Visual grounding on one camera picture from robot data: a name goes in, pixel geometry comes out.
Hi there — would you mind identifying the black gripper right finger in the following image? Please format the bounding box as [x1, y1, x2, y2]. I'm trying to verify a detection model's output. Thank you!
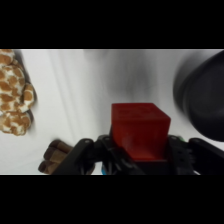
[165, 134, 224, 175]

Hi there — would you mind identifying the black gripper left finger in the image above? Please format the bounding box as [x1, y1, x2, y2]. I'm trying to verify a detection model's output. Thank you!
[52, 134, 146, 175]

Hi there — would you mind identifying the red cube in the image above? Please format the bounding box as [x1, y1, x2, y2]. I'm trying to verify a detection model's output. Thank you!
[110, 102, 172, 162]

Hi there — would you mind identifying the black bowl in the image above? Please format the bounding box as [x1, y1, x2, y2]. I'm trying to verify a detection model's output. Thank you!
[172, 49, 224, 143]

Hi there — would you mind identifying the brown plush dog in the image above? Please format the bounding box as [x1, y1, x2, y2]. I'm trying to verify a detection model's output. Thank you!
[37, 138, 97, 175]

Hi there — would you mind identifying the tan spotted giraffe plush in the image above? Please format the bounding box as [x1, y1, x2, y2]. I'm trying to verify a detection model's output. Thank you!
[0, 49, 38, 137]

